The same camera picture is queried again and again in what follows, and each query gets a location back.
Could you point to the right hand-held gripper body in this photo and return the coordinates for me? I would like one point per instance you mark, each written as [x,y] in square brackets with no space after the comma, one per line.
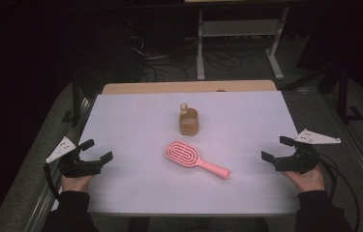
[298,162]

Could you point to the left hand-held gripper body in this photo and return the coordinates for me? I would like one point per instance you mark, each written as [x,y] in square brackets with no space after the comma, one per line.
[72,166]

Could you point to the pink hairbrush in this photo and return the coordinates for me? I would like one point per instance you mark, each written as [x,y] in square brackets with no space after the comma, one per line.
[185,156]

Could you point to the brown cup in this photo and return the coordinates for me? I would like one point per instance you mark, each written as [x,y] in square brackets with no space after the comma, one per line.
[188,127]

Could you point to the person's left hand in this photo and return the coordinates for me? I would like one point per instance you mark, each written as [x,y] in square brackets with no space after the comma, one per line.
[74,183]

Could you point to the person's right hand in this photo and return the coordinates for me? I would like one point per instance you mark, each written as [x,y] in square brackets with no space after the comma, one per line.
[309,182]

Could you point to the white table cover sheet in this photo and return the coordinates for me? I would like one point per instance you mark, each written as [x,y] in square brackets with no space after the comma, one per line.
[130,129]

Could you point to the black metal stand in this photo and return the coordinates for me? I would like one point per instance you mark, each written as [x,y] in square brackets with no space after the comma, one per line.
[76,103]
[343,96]

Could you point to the wooden table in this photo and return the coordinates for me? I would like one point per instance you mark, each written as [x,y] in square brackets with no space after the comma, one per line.
[169,87]

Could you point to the grey metal table frame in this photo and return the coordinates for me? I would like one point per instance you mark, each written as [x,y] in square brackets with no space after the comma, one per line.
[240,28]

